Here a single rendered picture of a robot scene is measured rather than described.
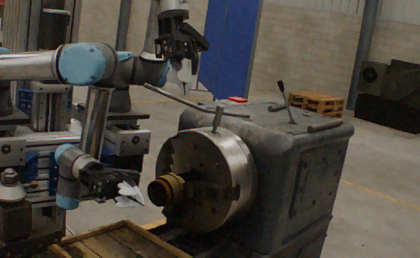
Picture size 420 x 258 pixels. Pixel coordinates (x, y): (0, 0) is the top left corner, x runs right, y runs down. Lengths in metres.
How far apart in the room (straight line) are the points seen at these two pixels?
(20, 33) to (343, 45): 10.65
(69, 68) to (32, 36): 0.57
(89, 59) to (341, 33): 10.97
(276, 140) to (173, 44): 0.45
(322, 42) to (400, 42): 2.18
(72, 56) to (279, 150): 0.65
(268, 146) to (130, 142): 0.56
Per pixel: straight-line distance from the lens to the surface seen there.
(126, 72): 1.73
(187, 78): 1.14
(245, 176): 1.28
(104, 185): 1.16
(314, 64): 12.26
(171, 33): 1.14
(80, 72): 1.21
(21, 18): 1.75
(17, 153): 1.49
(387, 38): 11.50
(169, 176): 1.24
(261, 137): 1.36
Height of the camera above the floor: 1.55
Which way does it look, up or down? 14 degrees down
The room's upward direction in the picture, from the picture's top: 9 degrees clockwise
